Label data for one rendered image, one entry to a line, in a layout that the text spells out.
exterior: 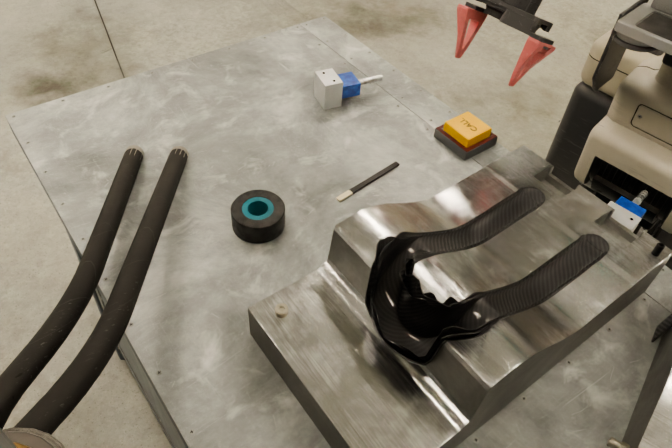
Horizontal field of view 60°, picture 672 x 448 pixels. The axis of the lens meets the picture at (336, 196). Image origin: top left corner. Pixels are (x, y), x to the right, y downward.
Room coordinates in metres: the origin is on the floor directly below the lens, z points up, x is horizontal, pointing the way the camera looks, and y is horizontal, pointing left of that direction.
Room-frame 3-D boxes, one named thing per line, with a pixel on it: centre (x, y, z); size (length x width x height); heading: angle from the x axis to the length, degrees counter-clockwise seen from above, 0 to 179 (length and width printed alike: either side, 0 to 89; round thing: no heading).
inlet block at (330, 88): (0.94, -0.01, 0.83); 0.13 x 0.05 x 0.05; 118
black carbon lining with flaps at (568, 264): (0.46, -0.20, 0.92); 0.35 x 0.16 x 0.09; 130
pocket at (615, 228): (0.56, -0.39, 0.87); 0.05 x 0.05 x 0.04; 40
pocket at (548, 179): (0.64, -0.32, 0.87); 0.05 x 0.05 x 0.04; 40
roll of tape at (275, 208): (0.59, 0.11, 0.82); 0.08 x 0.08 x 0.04
